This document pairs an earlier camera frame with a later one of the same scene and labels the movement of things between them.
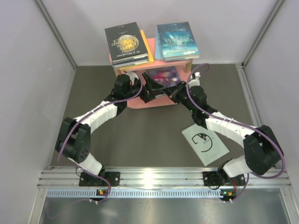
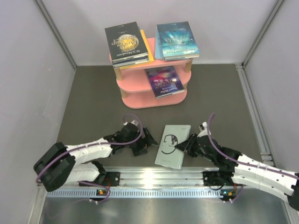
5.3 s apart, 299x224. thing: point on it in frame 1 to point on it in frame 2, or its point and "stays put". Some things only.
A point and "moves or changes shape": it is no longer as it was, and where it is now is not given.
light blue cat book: [159, 53] stays put
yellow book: [149, 55] stays put
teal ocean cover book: [177, 41] stays put
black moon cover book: [126, 43] stays put
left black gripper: [146, 93] to [149, 141]
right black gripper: [174, 91] to [193, 140]
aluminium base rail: [158, 182] stays put
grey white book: [206, 143] moves or changes shape
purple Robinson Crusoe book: [166, 76] stays put
